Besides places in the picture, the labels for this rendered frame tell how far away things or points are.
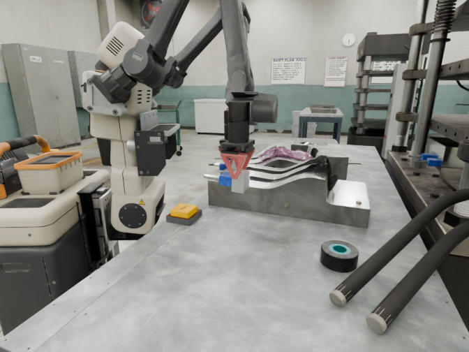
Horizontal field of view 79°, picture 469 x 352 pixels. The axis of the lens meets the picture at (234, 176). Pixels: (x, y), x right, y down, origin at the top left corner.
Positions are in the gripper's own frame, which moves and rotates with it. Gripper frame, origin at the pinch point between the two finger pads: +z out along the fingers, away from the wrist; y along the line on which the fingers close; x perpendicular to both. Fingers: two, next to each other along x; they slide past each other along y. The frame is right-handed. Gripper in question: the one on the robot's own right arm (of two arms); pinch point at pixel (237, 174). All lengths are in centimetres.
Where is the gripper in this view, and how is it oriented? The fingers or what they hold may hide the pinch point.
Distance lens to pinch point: 80.0
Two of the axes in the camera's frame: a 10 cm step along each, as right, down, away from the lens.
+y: 3.5, -2.7, 9.0
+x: -9.4, -1.1, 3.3
